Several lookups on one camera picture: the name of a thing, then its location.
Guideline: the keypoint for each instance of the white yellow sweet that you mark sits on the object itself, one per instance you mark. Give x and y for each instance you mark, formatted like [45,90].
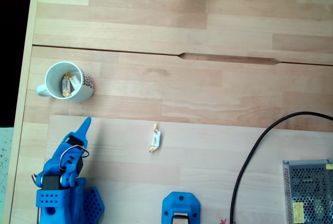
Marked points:
[75,82]
[156,139]

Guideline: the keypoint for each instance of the white printed mug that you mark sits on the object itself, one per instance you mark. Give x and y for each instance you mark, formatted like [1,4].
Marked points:
[86,92]

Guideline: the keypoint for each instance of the wrapped sweet with red print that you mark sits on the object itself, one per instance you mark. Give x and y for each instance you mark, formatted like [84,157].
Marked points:
[66,86]

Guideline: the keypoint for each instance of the blue pole base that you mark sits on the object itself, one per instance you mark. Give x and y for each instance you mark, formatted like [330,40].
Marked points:
[169,205]

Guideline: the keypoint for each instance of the pale wooden base board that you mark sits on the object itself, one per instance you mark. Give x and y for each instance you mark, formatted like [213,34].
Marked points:
[208,161]

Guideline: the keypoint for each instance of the metal mesh power supply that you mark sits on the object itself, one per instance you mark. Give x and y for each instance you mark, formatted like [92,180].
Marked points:
[309,192]

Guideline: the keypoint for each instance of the wooden camera pole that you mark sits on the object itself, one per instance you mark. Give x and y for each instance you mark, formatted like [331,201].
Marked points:
[180,220]

